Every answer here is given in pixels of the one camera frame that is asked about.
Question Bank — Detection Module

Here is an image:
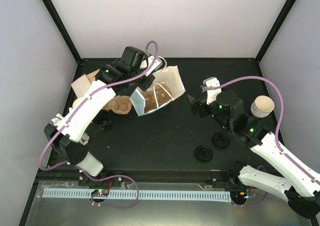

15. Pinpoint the paper cup stack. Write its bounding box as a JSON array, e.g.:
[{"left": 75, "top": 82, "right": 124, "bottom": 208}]
[
  {"left": 250, "top": 95, "right": 275, "bottom": 118},
  {"left": 72, "top": 97, "right": 83, "bottom": 109}
]

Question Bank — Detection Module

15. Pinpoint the right paper cup stack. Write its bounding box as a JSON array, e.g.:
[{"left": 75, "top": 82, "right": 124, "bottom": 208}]
[{"left": 250, "top": 95, "right": 275, "bottom": 118}]

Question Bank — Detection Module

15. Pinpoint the white pink-edged napkin pack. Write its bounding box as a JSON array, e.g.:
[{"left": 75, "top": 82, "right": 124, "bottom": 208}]
[{"left": 71, "top": 74, "right": 91, "bottom": 98}]

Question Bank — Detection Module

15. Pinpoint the black right frame post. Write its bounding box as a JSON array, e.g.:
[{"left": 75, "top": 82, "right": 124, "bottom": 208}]
[{"left": 255, "top": 0, "right": 296, "bottom": 63}]

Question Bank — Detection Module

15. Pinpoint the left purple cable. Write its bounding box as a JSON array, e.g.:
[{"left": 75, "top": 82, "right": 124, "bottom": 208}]
[{"left": 39, "top": 41, "right": 160, "bottom": 172}]

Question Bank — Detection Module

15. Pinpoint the black frame post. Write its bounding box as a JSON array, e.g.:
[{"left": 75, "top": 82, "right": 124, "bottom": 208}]
[
  {"left": 42, "top": 0, "right": 82, "bottom": 63},
  {"left": 255, "top": 0, "right": 296, "bottom": 63}
]

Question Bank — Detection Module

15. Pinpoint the left paper cup stack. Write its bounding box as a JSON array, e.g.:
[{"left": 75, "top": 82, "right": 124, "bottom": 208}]
[{"left": 72, "top": 97, "right": 83, "bottom": 109}]

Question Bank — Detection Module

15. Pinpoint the brown pulp cup carrier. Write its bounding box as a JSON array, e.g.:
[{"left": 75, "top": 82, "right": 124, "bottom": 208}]
[{"left": 142, "top": 83, "right": 174, "bottom": 114}]

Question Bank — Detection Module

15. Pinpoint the light blue slotted cable duct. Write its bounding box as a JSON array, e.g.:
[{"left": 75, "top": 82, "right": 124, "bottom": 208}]
[{"left": 42, "top": 188, "right": 232, "bottom": 203}]

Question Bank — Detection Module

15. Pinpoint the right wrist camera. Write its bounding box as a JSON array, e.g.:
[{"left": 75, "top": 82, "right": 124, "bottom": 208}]
[{"left": 201, "top": 77, "right": 222, "bottom": 105}]

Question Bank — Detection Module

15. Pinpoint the black coffee lid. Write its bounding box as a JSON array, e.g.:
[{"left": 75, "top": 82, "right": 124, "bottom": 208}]
[
  {"left": 194, "top": 146, "right": 213, "bottom": 164},
  {"left": 211, "top": 132, "right": 230, "bottom": 149}
]

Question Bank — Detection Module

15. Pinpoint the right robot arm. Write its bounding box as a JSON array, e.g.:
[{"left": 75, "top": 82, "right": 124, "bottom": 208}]
[{"left": 188, "top": 90, "right": 320, "bottom": 219}]

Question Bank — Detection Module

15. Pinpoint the black left frame post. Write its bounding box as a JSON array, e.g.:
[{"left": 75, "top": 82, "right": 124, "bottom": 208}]
[{"left": 42, "top": 0, "right": 82, "bottom": 63}]

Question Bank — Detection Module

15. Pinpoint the brown Cakes paper bag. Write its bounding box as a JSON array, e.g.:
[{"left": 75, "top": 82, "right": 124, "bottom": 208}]
[{"left": 86, "top": 69, "right": 100, "bottom": 81}]

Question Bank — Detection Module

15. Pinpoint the purple cable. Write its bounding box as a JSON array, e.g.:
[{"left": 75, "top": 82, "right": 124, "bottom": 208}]
[
  {"left": 39, "top": 41, "right": 160, "bottom": 172},
  {"left": 209, "top": 75, "right": 320, "bottom": 184}
]

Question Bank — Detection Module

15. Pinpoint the light blue paper bag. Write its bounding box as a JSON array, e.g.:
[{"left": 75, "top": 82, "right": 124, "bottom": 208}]
[{"left": 130, "top": 66, "right": 186, "bottom": 116}]

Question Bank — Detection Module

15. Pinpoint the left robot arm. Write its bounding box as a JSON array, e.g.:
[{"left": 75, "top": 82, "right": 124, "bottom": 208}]
[{"left": 39, "top": 46, "right": 155, "bottom": 177}]

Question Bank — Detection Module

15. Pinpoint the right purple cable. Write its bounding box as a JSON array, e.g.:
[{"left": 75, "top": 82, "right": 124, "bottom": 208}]
[{"left": 209, "top": 75, "right": 320, "bottom": 184}]

